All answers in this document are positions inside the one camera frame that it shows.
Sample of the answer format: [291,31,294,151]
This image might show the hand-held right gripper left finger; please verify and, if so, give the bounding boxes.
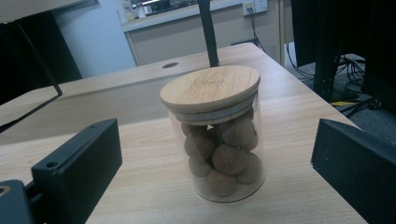
[31,118,123,224]

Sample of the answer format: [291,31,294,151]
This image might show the black upright pole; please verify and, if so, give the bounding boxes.
[197,0,220,68]

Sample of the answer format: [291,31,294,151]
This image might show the black socket cable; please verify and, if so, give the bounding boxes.
[247,8,268,53]

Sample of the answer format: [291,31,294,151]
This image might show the white wall socket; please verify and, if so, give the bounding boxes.
[242,0,269,17]

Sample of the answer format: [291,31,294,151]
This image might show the pile of brown walnuts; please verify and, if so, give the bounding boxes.
[180,106,264,198]

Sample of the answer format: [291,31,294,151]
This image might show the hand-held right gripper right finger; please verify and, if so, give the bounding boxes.
[310,118,396,224]

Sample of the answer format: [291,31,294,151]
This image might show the yellow strip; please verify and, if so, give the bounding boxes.
[330,100,358,107]

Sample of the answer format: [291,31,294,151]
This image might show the round bamboo jar lid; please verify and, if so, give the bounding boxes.
[159,63,262,126]

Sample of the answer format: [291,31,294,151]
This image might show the black panel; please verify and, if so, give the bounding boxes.
[0,10,84,105]

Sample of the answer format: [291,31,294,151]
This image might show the glass jar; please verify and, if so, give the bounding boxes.
[167,90,267,203]

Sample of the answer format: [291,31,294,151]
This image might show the beige counter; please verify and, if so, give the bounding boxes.
[120,0,286,67]

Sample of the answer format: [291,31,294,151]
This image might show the black metal stand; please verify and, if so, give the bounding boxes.
[312,0,344,103]

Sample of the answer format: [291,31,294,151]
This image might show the bundle of black cables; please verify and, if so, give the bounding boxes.
[285,42,385,119]

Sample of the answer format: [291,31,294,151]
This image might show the black metal frame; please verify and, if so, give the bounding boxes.
[0,21,64,134]

